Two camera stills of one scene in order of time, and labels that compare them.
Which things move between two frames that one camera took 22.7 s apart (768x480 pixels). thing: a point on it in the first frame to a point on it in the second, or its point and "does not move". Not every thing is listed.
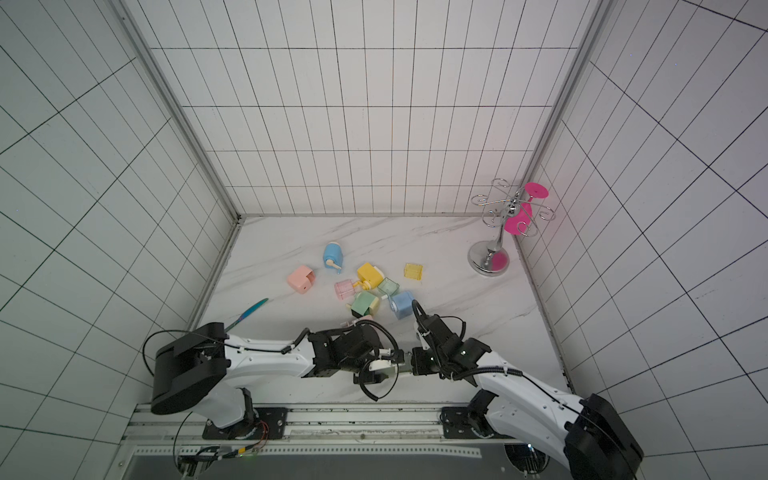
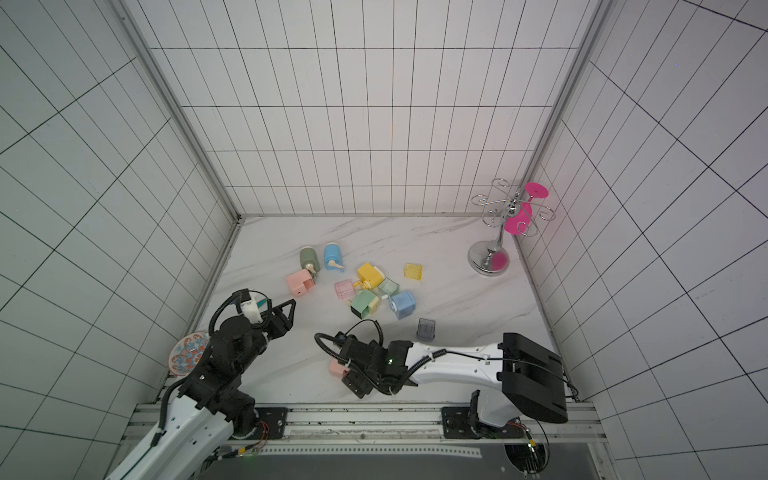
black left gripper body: (359, 366) to (271, 327)
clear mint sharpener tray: (388, 286) does not move
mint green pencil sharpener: (365, 304) does not move
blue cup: (402, 304) does not move
